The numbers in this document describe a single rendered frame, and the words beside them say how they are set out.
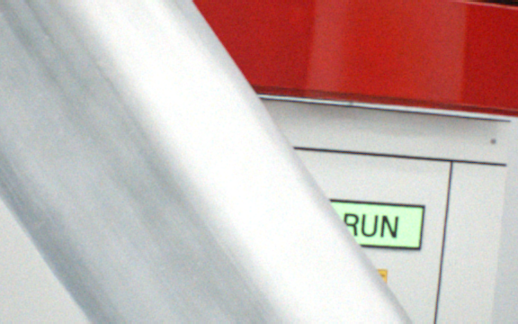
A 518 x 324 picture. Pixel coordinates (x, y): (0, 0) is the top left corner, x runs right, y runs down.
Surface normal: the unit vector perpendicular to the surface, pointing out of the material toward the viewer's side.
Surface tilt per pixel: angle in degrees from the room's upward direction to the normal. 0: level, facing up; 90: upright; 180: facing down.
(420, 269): 90
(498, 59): 90
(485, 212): 90
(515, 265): 90
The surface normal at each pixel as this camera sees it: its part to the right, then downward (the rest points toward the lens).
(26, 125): -0.27, 0.25
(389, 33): 0.23, 0.07
